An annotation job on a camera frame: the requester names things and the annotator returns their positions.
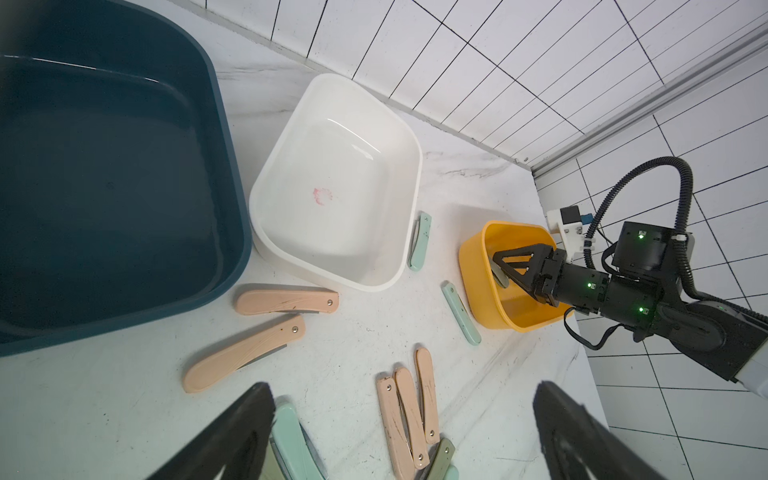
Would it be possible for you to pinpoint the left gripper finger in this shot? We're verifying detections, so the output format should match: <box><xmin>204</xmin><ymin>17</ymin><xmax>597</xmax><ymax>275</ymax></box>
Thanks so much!
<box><xmin>492</xmin><ymin>244</ymin><xmax>555</xmax><ymax>297</ymax></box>

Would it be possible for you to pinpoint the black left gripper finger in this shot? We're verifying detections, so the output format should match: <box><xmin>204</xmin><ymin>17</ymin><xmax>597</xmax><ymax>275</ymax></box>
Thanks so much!
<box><xmin>533</xmin><ymin>381</ymin><xmax>662</xmax><ymax>479</ymax></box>
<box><xmin>151</xmin><ymin>382</ymin><xmax>276</xmax><ymax>479</ymax></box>

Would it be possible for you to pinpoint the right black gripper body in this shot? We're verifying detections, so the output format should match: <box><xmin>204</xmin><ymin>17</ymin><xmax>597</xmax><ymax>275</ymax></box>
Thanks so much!
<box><xmin>539</xmin><ymin>248</ymin><xmax>658</xmax><ymax>327</ymax></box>

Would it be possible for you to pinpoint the olive knife pair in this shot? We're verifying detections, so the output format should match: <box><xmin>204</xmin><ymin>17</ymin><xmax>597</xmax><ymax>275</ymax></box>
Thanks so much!
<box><xmin>259</xmin><ymin>458</ymin><xmax>285</xmax><ymax>480</ymax></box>

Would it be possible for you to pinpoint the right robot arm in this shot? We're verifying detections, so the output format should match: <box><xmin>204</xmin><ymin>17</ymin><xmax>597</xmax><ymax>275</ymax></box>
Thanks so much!
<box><xmin>491</xmin><ymin>243</ymin><xmax>767</xmax><ymax>397</ymax></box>

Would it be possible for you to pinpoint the yellow storage box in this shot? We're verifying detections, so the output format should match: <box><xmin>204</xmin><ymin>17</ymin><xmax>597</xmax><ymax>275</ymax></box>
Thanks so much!
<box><xmin>459</xmin><ymin>221</ymin><xmax>568</xmax><ymax>332</ymax></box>

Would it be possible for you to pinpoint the mint knife by yellow box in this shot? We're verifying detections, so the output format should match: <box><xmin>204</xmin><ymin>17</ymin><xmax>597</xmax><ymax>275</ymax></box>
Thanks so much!
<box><xmin>441</xmin><ymin>281</ymin><xmax>482</xmax><ymax>346</ymax></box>

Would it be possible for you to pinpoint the mint knife by white box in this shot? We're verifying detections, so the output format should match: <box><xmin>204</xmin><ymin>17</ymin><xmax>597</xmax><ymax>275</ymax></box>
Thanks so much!
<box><xmin>407</xmin><ymin>212</ymin><xmax>432</xmax><ymax>272</ymax></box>

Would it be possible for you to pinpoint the white storage box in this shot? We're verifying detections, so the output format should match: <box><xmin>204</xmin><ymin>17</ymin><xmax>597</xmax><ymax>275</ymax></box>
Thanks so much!
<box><xmin>248</xmin><ymin>74</ymin><xmax>423</xmax><ymax>292</ymax></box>

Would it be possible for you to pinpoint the dark teal storage box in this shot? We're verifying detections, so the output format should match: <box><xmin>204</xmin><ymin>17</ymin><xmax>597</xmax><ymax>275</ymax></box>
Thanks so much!
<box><xmin>1</xmin><ymin>1</ymin><xmax>251</xmax><ymax>356</ymax></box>

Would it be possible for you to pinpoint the mint knife left pair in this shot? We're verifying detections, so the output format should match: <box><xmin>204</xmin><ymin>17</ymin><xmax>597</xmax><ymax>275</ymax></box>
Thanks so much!
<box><xmin>271</xmin><ymin>402</ymin><xmax>327</xmax><ymax>480</ymax></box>

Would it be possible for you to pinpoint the pink knife lower left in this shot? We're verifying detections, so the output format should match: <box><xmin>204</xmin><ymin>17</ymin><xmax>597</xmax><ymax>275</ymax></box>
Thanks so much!
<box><xmin>182</xmin><ymin>315</ymin><xmax>306</xmax><ymax>394</ymax></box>

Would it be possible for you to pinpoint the mint knife lower right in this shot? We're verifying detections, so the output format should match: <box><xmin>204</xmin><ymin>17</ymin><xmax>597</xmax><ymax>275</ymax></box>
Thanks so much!
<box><xmin>443</xmin><ymin>465</ymin><xmax>459</xmax><ymax>480</ymax></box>

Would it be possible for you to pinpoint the olive knife below pink cluster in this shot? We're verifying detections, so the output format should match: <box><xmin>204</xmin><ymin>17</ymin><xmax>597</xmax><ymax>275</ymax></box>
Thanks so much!
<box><xmin>423</xmin><ymin>437</ymin><xmax>455</xmax><ymax>480</ymax></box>

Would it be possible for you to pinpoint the pink knife upper left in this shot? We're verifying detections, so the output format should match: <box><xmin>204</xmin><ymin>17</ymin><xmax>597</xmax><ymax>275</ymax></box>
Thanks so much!
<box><xmin>234</xmin><ymin>289</ymin><xmax>340</xmax><ymax>316</ymax></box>

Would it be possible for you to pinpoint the pink knife cluster left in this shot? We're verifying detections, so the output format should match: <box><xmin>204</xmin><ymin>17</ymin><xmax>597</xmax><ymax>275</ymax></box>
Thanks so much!
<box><xmin>376</xmin><ymin>376</ymin><xmax>416</xmax><ymax>480</ymax></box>

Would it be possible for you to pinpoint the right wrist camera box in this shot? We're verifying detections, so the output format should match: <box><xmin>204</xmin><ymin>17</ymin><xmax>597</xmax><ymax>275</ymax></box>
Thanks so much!
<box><xmin>611</xmin><ymin>222</ymin><xmax>680</xmax><ymax>280</ymax></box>

